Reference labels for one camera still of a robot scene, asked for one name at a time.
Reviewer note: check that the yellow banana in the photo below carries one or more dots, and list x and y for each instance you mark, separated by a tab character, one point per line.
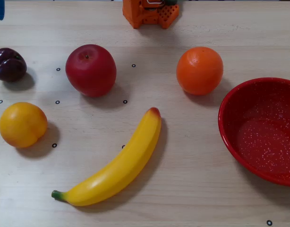
121	165

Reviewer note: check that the orange fruit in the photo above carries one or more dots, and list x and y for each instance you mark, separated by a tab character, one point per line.
199	71

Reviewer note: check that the red speckled enamel bowl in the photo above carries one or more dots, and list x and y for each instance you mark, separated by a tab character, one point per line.
260	142

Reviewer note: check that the yellow peach fruit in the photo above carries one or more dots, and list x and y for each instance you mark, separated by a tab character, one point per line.
22	125

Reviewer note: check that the dark purple plum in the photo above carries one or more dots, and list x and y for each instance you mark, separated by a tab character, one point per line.
9	66

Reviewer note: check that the red apple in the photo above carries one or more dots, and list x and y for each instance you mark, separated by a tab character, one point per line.
90	71

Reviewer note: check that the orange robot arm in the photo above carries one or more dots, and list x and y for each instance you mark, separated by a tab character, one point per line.
130	14

